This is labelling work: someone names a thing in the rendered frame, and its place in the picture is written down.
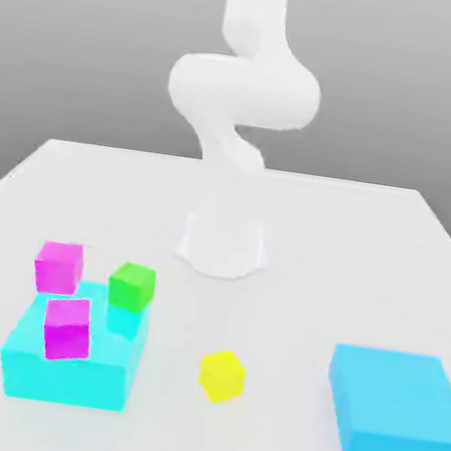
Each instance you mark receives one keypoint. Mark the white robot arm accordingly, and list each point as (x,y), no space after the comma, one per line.
(244,91)

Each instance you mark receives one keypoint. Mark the small green cube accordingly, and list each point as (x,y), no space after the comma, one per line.
(132,287)

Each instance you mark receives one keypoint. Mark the small cyan cube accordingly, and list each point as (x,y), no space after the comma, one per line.
(123,322)

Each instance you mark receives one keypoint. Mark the small yellow cube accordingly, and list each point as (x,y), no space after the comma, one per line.
(221,376)

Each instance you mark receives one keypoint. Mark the small magenta cube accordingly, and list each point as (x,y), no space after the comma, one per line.
(58,268)
(67,330)

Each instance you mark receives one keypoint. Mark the large cyan box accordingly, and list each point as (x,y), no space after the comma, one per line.
(66,379)

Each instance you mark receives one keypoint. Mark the large blue box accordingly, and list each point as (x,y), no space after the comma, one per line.
(394,406)

